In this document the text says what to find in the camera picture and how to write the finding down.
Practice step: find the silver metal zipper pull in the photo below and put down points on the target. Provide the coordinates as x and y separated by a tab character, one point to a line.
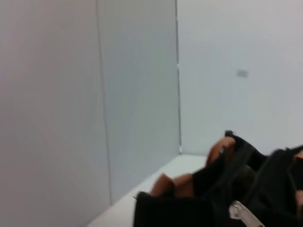
243	215

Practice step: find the grey wall plate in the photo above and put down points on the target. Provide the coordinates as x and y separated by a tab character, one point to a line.
242	73

